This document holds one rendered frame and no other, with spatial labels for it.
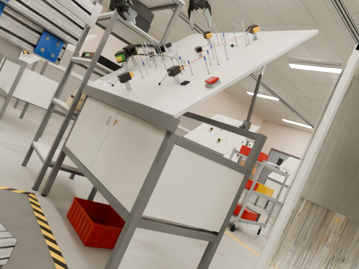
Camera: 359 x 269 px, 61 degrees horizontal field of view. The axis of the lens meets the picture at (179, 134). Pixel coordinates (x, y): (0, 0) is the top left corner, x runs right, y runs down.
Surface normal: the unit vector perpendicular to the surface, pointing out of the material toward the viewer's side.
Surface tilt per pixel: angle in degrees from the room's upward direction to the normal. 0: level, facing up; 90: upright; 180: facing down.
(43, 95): 90
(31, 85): 90
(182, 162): 90
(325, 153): 90
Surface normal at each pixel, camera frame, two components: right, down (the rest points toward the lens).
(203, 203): 0.55, 0.24
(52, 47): 0.80, 0.36
